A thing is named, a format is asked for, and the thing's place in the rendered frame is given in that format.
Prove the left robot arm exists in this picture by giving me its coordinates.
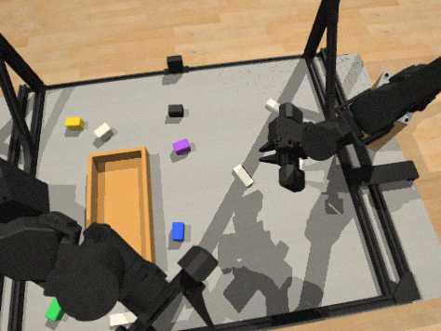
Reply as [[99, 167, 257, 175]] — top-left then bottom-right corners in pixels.
[[268, 57, 441, 161]]

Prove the purple block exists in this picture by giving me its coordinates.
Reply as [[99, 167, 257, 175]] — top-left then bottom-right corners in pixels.
[[173, 139, 191, 155]]

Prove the yellow block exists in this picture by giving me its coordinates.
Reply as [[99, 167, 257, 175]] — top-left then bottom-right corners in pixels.
[[65, 117, 85, 130]]

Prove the blue block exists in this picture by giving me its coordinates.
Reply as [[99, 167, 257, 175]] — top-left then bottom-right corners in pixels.
[[171, 222, 185, 241]]

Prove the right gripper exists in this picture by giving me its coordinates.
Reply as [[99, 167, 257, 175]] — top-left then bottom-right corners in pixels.
[[114, 245, 219, 331]]

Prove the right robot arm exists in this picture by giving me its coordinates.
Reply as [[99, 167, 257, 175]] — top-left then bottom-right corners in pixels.
[[0, 211, 138, 322]]

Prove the green block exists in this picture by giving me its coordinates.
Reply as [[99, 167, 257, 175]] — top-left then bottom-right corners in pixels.
[[45, 298, 64, 321]]

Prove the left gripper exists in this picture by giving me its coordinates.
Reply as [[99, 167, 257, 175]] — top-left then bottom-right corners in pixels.
[[259, 102, 308, 192]]

